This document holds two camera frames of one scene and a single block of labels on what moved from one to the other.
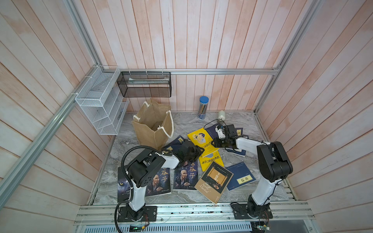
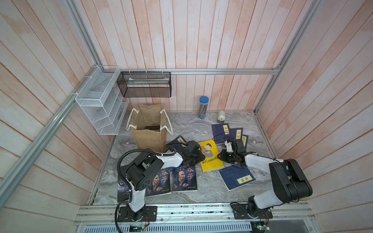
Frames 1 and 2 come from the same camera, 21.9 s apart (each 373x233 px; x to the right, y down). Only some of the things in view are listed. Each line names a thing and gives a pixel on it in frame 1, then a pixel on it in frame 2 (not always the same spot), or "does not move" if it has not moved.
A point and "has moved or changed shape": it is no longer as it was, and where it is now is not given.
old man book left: x=160 y=184 does not move
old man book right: x=186 y=177 does not move
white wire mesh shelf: x=102 y=101 does not move
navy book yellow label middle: x=239 y=131 does not move
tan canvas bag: x=154 y=124 has moved or changed shape
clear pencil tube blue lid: x=204 y=101 does not move
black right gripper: x=216 y=142 -> x=222 y=156
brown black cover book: x=213 y=182 -> x=157 y=127
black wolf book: x=124 y=187 does not move
